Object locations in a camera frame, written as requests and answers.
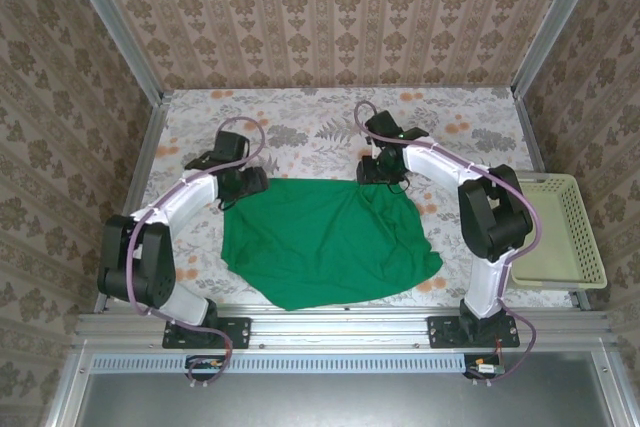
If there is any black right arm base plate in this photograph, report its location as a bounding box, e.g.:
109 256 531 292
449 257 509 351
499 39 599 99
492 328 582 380
427 315 520 350

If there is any floral patterned table cover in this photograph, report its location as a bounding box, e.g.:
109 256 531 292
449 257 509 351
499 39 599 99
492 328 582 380
119 86 576 308

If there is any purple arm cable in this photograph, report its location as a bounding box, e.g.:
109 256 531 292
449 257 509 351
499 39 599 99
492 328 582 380
127 117 266 388
353 100 544 388

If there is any pale green plastic basket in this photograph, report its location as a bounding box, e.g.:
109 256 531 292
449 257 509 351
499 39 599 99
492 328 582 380
509 172 609 291

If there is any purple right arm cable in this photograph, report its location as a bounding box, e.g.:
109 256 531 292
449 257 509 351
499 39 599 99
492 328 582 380
353 100 544 388

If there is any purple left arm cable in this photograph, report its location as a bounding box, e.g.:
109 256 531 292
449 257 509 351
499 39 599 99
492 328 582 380
127 117 266 388

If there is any aluminium frame post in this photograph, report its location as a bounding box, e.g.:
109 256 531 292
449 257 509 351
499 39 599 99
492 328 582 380
57 0 166 103
512 0 609 98

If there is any green t-shirt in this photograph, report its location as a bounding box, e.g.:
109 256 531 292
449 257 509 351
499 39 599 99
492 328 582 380
219 177 445 313

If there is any aluminium frame cross rail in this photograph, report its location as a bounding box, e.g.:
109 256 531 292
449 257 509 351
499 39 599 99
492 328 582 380
74 304 616 353

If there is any small electronics board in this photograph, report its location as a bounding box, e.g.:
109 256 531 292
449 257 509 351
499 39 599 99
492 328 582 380
185 355 232 381
463 354 506 379

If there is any grey metal sheet panel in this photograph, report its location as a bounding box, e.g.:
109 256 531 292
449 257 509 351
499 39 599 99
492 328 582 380
74 351 621 427

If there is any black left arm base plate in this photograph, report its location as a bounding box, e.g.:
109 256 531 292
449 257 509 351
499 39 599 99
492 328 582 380
162 316 251 350

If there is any slotted white cable duct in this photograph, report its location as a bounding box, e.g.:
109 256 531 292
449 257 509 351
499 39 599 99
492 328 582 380
92 352 466 374

